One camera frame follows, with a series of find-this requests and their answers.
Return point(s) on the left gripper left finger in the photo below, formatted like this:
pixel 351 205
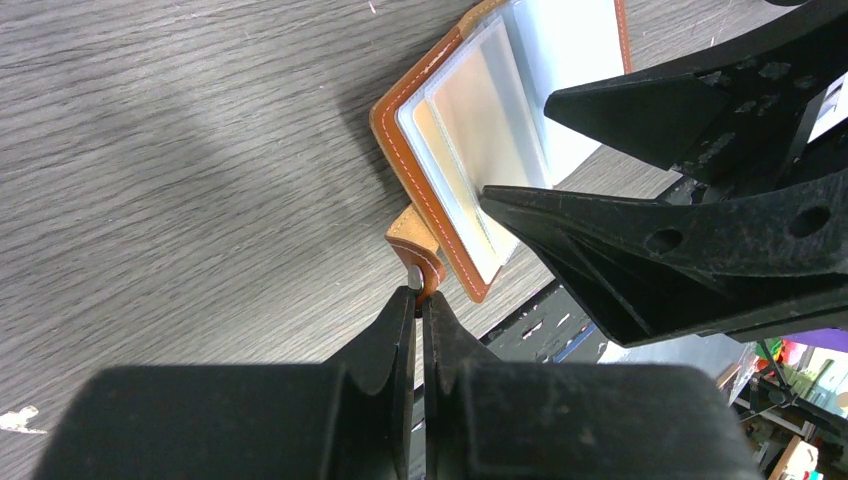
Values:
pixel 348 417

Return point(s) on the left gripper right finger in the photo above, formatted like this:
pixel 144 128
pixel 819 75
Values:
pixel 487 418

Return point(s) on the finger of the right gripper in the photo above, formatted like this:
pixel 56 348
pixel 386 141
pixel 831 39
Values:
pixel 644 271
pixel 729 116

